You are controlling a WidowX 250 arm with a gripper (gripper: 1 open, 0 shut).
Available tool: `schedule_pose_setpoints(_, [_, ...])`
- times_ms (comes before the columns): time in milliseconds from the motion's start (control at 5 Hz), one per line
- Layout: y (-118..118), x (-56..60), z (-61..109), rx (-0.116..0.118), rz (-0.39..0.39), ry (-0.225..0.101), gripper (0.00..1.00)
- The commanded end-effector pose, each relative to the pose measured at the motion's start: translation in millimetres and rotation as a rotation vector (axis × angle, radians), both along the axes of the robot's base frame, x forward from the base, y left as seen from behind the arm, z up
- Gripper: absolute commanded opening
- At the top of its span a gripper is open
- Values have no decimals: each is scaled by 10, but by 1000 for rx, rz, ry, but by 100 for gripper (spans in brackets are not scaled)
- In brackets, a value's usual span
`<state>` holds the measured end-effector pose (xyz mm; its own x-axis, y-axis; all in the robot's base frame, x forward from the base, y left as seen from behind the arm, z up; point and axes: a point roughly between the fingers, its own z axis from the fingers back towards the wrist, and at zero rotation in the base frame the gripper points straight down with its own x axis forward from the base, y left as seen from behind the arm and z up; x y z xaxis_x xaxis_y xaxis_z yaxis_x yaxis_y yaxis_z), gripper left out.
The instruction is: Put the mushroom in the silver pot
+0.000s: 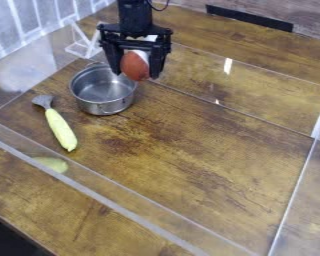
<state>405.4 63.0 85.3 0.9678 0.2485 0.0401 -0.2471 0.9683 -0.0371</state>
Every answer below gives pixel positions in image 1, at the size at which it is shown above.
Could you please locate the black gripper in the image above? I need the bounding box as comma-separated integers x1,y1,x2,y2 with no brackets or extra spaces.
97,0,172,79

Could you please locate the red and white toy mushroom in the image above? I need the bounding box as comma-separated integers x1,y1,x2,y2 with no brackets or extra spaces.
120,45,151,81

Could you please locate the silver metal pot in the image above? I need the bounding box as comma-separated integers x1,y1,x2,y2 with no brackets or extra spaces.
69,62,137,116

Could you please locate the yellow toy corn cob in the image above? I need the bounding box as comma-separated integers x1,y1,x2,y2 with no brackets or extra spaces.
32,95,77,152

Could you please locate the black strip on table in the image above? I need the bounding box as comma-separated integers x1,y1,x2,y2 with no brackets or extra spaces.
205,4,294,32

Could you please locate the clear acrylic front barrier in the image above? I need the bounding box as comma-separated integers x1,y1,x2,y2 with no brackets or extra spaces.
0,124,258,256

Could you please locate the clear acrylic barrier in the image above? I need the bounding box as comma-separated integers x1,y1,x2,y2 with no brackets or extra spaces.
0,124,258,256
268,114,320,256

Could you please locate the clear acrylic right barrier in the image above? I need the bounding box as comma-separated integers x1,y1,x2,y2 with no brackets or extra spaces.
268,114,320,256

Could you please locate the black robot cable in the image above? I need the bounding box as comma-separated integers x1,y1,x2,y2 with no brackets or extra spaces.
147,0,172,12

